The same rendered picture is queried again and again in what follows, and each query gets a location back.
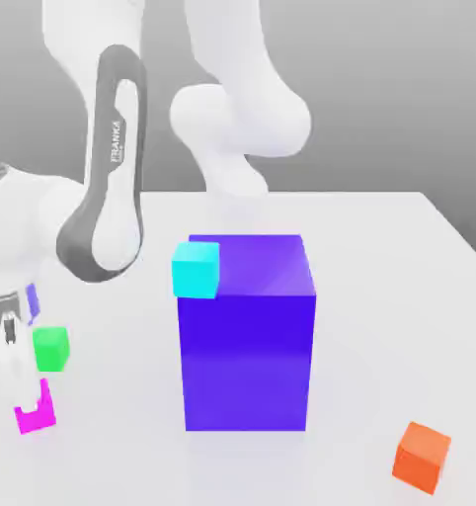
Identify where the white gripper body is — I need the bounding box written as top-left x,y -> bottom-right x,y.
0,340 -> 42,413

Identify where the small magenta cube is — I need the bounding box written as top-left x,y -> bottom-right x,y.
13,377 -> 58,436

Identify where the small green cube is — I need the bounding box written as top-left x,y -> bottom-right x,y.
32,326 -> 71,374

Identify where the small cyan cube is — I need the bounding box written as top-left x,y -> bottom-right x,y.
171,241 -> 221,300

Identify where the small orange cube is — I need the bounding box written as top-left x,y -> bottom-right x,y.
391,421 -> 453,496

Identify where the large blue box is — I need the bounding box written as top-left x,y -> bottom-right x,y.
177,233 -> 317,433

